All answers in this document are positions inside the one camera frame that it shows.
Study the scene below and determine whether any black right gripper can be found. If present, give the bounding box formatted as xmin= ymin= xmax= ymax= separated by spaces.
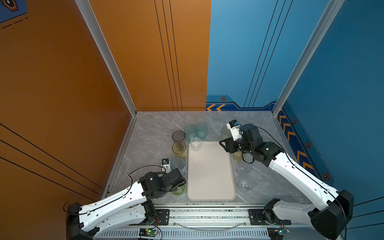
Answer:
xmin=218 ymin=135 xmax=254 ymax=155

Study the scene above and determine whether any clear ribbed glass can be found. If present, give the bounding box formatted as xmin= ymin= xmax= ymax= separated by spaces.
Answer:
xmin=239 ymin=175 xmax=256 ymax=191

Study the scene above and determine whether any bright green glass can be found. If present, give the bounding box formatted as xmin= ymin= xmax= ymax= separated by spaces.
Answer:
xmin=172 ymin=185 xmax=186 ymax=195

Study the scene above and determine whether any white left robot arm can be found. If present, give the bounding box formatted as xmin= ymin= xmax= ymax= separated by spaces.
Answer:
xmin=66 ymin=169 xmax=187 ymax=240

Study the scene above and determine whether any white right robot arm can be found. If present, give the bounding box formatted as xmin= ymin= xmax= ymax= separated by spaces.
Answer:
xmin=219 ymin=120 xmax=354 ymax=240

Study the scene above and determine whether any cream plastic tray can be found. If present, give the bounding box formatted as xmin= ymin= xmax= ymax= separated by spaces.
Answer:
xmin=187 ymin=142 xmax=236 ymax=202

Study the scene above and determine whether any amber glass right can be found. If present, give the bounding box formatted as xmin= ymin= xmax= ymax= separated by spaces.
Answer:
xmin=234 ymin=152 xmax=243 ymax=163

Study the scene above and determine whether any amber glass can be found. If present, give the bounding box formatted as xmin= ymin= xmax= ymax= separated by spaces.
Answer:
xmin=234 ymin=152 xmax=243 ymax=163
xmin=172 ymin=142 xmax=187 ymax=159

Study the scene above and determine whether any pale green frosted glass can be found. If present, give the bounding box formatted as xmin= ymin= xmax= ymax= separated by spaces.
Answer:
xmin=221 ymin=125 xmax=232 ymax=140

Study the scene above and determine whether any blue grey glass left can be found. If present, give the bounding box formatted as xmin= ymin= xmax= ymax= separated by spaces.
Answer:
xmin=170 ymin=156 xmax=186 ymax=175

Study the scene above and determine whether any amber glass left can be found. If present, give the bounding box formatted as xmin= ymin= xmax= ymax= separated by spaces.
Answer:
xmin=172 ymin=142 xmax=187 ymax=159

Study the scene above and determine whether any left green circuit board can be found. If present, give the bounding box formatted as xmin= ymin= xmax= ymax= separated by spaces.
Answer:
xmin=138 ymin=228 xmax=160 ymax=240

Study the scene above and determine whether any green circuit board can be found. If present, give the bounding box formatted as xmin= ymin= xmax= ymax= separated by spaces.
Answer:
xmin=138 ymin=228 xmax=160 ymax=240
xmin=267 ymin=228 xmax=291 ymax=240

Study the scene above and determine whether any teal frosted glass right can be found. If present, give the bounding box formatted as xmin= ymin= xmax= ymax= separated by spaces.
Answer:
xmin=196 ymin=122 xmax=208 ymax=141

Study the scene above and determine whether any teal frosted glass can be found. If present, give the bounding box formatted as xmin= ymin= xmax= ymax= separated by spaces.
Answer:
xmin=196 ymin=122 xmax=208 ymax=141
xmin=184 ymin=125 xmax=196 ymax=142

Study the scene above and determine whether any dark grey glass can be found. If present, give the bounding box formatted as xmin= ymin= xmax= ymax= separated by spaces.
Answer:
xmin=172 ymin=130 xmax=186 ymax=143

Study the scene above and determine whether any teal frosted glass left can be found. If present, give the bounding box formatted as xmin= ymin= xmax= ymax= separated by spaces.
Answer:
xmin=184 ymin=125 xmax=196 ymax=142

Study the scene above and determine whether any right green circuit board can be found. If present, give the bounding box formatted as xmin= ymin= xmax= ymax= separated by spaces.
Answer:
xmin=267 ymin=228 xmax=291 ymax=240

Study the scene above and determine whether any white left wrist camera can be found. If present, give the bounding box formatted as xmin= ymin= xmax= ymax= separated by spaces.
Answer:
xmin=162 ymin=159 xmax=171 ymax=173

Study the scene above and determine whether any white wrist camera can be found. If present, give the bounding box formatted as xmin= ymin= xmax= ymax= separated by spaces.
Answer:
xmin=227 ymin=120 xmax=242 ymax=141
xmin=162 ymin=159 xmax=171 ymax=173

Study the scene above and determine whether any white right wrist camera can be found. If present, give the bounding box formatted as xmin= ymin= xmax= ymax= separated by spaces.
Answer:
xmin=227 ymin=120 xmax=242 ymax=141

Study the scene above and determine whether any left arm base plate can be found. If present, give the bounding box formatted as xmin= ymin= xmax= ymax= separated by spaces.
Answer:
xmin=145 ymin=209 xmax=170 ymax=226

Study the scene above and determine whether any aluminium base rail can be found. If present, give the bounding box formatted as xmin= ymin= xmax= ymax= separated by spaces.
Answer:
xmin=77 ymin=203 xmax=343 ymax=240

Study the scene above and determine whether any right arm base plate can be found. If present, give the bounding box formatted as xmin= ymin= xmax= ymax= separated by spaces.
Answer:
xmin=248 ymin=209 xmax=292 ymax=225

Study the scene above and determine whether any aluminium corner post right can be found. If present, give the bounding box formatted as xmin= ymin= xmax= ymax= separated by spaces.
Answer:
xmin=272 ymin=0 xmax=345 ymax=117

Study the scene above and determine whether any aluminium corner post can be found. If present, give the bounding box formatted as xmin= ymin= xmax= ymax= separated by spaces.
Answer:
xmin=272 ymin=0 xmax=345 ymax=117
xmin=75 ymin=0 xmax=137 ymax=117

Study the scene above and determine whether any aluminium corner post left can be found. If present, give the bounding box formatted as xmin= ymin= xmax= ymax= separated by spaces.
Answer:
xmin=75 ymin=0 xmax=137 ymax=117

